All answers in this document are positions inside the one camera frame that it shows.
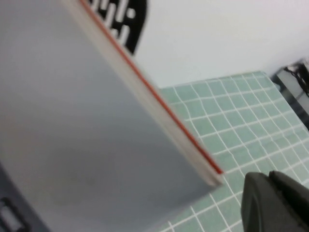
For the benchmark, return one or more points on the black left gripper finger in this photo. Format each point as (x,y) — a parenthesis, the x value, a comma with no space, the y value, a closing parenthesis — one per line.
(272,207)

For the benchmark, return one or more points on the green white checked tablecloth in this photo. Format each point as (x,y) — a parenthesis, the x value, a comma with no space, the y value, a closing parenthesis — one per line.
(241,120)

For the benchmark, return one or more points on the black and white equipment box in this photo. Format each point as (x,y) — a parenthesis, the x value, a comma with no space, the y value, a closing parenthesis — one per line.
(292,82)

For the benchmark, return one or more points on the grey white robot brochure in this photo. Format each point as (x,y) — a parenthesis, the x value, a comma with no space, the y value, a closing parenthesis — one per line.
(72,96)

